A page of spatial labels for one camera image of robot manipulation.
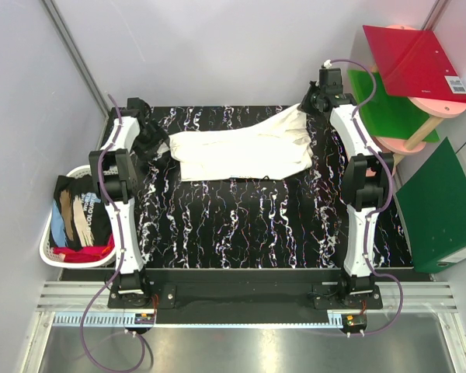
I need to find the black marble table mat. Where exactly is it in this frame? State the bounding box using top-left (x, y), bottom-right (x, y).
top-left (100, 105), bottom-right (415, 270)

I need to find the black printed t-shirt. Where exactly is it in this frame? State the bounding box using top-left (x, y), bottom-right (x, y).
top-left (49, 175), bottom-right (112, 250)

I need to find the light green plastic folder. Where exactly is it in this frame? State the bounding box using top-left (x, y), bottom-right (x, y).
top-left (347, 70), bottom-right (440, 143)

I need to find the grey slotted cable duct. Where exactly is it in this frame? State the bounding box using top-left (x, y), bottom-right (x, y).
top-left (53, 312), bottom-right (155, 328)

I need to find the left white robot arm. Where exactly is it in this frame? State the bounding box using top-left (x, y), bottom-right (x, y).
top-left (89, 97), bottom-right (169, 308)

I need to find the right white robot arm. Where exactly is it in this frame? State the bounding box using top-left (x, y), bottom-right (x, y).
top-left (299, 69), bottom-right (394, 309)

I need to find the corner aluminium post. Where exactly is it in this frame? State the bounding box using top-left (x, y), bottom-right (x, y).
top-left (40, 0), bottom-right (110, 117)

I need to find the red plastic folder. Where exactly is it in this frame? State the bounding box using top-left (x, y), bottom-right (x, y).
top-left (363, 25), bottom-right (466, 103)

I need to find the white perforated laundry basket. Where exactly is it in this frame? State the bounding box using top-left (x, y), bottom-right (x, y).
top-left (39, 166), bottom-right (115, 269)

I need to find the pink wooden shelf stand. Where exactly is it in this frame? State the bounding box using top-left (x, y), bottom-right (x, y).
top-left (363, 25), bottom-right (466, 164)

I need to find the red t-shirt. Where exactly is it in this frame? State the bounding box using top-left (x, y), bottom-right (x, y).
top-left (53, 235), bottom-right (114, 263)

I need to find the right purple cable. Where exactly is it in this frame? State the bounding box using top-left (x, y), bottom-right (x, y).
top-left (322, 58), bottom-right (404, 336)

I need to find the purple cable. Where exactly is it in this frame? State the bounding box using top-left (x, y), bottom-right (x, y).
top-left (78, 92), bottom-right (154, 371)
top-left (322, 58), bottom-right (404, 336)

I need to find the dark green ring binder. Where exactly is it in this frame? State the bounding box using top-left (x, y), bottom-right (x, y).
top-left (396, 139), bottom-right (466, 274)

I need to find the white daisy t-shirt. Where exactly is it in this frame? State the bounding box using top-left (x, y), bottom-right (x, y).
top-left (158, 105), bottom-right (313, 182)

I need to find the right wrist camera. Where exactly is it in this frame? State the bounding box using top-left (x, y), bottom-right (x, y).
top-left (319, 68), bottom-right (343, 92)

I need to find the aluminium frame rail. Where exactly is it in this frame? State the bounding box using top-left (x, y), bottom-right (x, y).
top-left (37, 281), bottom-right (457, 313)

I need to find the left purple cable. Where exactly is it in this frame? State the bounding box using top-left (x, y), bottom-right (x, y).
top-left (78, 92), bottom-right (154, 371)

